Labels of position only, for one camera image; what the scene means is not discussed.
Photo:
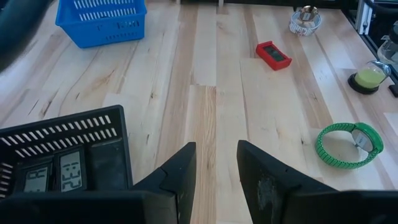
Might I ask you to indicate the blue plastic basket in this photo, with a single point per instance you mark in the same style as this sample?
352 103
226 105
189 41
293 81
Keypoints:
99 34

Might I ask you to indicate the red digital clock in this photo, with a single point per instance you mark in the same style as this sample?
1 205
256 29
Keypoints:
273 56

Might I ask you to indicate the black round cap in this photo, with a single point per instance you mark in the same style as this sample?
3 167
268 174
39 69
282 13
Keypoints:
368 79

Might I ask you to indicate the white wrist watch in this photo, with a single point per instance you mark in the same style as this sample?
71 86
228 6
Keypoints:
295 28

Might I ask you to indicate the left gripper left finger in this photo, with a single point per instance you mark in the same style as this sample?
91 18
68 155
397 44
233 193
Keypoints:
182 177

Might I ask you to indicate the black digital clock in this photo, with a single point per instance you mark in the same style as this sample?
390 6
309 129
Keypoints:
72 170
35 179

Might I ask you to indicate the black table edge bracket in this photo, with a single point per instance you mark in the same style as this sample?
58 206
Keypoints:
394 90

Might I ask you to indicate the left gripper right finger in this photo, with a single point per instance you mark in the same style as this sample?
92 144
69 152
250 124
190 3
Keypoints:
264 186

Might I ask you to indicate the black plastic basket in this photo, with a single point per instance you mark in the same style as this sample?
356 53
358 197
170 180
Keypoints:
105 168

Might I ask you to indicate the silver aluminium post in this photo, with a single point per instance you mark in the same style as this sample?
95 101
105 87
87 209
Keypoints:
363 15

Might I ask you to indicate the green wrist watch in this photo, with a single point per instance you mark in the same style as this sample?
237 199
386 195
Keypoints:
376 137

